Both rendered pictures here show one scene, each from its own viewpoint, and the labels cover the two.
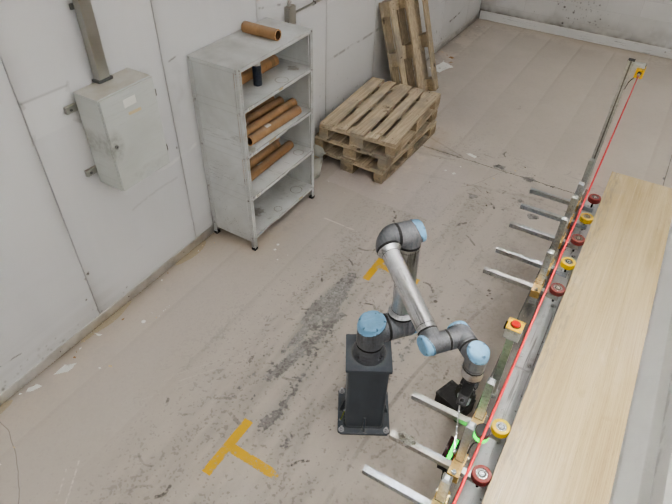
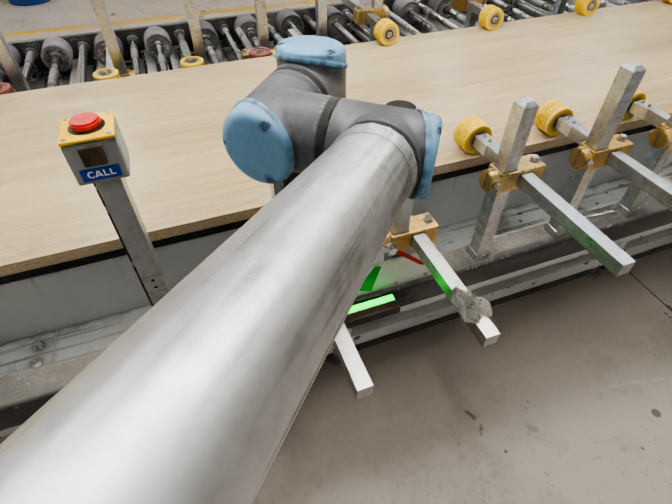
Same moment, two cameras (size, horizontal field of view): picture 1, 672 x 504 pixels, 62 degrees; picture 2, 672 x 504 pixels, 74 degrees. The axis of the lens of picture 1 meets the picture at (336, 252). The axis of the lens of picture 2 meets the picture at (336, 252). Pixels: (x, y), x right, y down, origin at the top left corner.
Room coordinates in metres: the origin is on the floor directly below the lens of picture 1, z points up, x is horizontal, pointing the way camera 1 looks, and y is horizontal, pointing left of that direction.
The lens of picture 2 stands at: (1.84, -0.19, 1.53)
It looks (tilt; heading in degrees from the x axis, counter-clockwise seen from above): 45 degrees down; 220
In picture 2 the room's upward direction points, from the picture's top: straight up
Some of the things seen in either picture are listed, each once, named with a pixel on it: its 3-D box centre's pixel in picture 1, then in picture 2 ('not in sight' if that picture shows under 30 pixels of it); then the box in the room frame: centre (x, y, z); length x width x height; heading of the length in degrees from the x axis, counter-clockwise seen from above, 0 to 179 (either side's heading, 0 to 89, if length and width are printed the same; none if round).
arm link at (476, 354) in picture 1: (476, 357); (311, 89); (1.42, -0.58, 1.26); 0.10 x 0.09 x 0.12; 20
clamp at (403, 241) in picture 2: (458, 465); (405, 232); (1.18, -0.54, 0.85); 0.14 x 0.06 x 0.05; 151
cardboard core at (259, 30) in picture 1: (261, 30); not in sight; (4.05, 0.58, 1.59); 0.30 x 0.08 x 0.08; 60
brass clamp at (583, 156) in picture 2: not in sight; (599, 152); (0.74, -0.29, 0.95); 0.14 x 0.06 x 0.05; 151
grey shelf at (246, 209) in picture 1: (260, 137); not in sight; (3.95, 0.63, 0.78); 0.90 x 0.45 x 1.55; 150
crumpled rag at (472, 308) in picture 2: (406, 438); (472, 300); (1.28, -0.33, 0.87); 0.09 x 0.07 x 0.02; 61
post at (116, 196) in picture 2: (501, 365); (149, 271); (1.64, -0.80, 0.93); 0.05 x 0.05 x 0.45; 61
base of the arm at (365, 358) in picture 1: (369, 346); not in sight; (1.96, -0.20, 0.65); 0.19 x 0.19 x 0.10
